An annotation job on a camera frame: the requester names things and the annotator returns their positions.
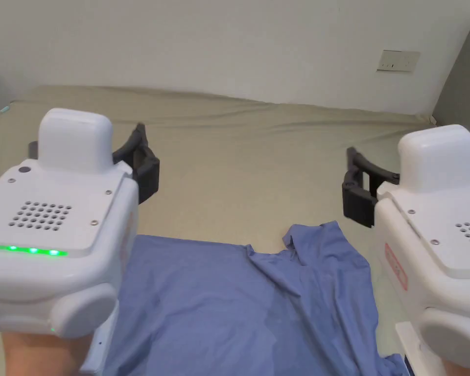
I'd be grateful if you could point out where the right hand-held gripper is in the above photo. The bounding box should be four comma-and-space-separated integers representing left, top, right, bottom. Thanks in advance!
341, 124, 470, 376

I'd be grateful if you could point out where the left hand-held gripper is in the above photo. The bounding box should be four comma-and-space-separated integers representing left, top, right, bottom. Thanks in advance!
0, 109, 160, 376

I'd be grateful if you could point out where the person's right hand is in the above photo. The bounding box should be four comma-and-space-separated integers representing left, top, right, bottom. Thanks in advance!
440, 350, 470, 376

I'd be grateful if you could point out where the person's left hand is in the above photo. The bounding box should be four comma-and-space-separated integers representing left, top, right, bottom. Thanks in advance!
0, 328, 92, 376

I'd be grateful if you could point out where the grey padded headboard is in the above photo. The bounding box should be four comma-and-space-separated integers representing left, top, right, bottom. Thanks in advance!
432, 11, 470, 175

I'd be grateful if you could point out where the bed with beige sheet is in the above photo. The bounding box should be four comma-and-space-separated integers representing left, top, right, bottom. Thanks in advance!
0, 85, 470, 376

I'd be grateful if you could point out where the blue shirt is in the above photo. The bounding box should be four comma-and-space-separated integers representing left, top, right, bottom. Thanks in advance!
101, 220, 407, 376

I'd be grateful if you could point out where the white wall socket plate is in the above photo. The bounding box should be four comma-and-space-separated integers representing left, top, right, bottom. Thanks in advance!
376, 49, 422, 73

